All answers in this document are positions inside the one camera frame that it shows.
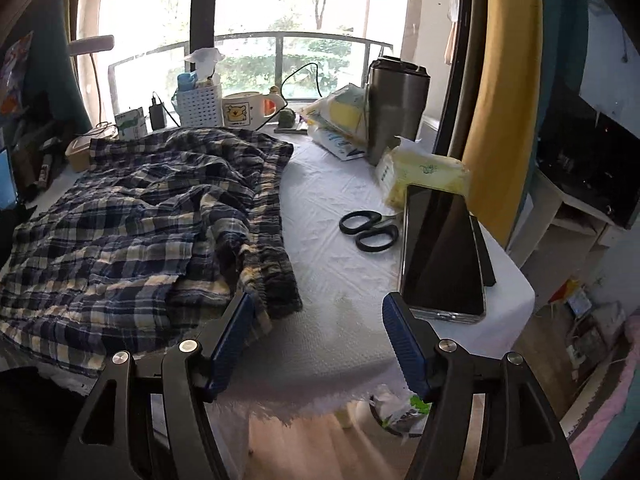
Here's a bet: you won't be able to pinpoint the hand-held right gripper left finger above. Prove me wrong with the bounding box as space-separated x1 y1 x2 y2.
60 291 258 480

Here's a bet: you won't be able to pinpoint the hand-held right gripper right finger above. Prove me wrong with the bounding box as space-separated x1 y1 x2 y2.
382 291 581 480

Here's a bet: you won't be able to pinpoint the blue plaid shirt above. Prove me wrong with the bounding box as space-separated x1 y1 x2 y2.
0 127 304 378

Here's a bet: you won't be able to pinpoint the trash bag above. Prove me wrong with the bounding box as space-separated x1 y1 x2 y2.
370 385 433 436

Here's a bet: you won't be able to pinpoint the black smartphone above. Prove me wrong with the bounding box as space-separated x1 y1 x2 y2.
399 183 487 325

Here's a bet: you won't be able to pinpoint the black scissors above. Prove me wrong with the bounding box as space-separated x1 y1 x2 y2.
339 210 401 253

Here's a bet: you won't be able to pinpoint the black flat case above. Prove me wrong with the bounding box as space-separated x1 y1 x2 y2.
470 215 497 288

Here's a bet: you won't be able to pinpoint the yellow tissue pack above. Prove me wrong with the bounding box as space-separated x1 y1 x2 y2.
375 136 471 211

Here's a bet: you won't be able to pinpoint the white shelf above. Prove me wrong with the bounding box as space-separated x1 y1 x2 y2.
505 167 631 271

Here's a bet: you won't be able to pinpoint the steel tumbler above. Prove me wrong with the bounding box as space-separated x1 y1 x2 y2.
367 56 432 167

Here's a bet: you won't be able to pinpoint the pink blanket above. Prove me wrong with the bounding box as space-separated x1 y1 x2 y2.
560 355 640 480

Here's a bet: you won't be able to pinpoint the white bear mug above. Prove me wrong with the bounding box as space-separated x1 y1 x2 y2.
221 89 280 131

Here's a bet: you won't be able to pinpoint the black charger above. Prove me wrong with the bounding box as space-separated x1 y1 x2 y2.
148 92 167 131

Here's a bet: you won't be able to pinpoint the white perforated basket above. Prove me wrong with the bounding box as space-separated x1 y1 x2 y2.
175 82 224 128

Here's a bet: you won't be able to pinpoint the green white carton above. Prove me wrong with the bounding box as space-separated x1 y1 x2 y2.
114 107 148 142

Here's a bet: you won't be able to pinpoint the plastic bag of packets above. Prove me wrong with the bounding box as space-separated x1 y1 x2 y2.
300 82 373 162

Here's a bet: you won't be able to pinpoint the tan box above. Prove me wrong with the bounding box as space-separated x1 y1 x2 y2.
65 136 96 172

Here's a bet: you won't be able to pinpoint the black television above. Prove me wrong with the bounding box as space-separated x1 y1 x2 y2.
537 90 640 231

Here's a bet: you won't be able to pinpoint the yellow curtain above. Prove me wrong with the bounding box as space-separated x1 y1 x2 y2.
450 0 543 251

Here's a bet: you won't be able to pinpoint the balcony railing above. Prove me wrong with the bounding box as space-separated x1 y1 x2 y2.
107 31 396 116

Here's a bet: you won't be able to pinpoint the teal curtain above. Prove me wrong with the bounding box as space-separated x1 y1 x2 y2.
20 0 91 136
520 0 588 161

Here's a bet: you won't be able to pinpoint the white desk lamp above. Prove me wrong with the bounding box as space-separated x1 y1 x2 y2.
67 35 116 128

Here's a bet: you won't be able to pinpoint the black cable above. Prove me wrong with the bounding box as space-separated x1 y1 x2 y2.
280 62 323 111

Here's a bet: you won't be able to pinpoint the black window post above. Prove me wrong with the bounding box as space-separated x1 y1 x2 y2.
190 0 221 58

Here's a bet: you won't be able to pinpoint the colourful wall poster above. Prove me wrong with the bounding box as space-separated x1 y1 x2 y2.
0 30 35 121

